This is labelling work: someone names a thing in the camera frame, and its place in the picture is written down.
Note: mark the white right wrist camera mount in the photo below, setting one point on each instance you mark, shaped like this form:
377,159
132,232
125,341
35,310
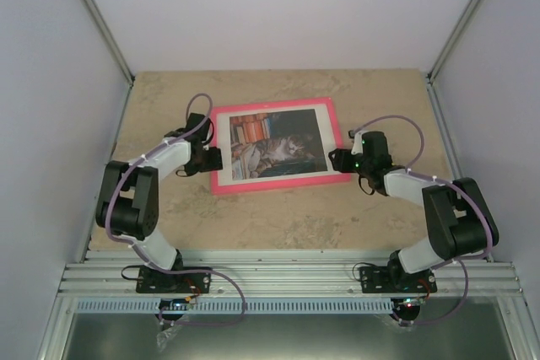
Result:
356,136

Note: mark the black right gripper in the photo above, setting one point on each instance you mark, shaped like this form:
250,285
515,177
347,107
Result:
341,163

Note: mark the aluminium corner post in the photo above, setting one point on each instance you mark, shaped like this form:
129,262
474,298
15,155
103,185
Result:
465,18
110,42

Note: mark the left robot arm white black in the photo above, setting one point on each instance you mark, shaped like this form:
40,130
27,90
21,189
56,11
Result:
128,203

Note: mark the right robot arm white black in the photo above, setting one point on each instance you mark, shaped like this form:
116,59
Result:
409,186

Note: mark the grey slotted cable duct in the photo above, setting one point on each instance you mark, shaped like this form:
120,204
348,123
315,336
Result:
233,306

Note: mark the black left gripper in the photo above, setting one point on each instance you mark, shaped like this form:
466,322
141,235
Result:
215,163

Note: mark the pink picture frame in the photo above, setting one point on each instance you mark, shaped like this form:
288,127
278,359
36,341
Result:
274,183

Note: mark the aluminium side rail right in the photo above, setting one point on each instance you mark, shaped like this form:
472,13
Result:
447,145

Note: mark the aluminium corner post right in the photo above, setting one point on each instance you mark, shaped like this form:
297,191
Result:
465,18

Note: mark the aluminium corner post left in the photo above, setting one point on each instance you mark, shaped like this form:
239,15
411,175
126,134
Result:
110,42

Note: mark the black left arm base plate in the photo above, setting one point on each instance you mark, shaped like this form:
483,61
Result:
152,281

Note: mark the aluminium rail front beam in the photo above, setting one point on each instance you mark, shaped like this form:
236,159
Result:
280,274

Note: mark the metal sheet front panel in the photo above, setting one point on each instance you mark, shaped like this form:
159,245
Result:
484,328

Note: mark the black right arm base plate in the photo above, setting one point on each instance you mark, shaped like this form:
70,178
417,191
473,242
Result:
376,279

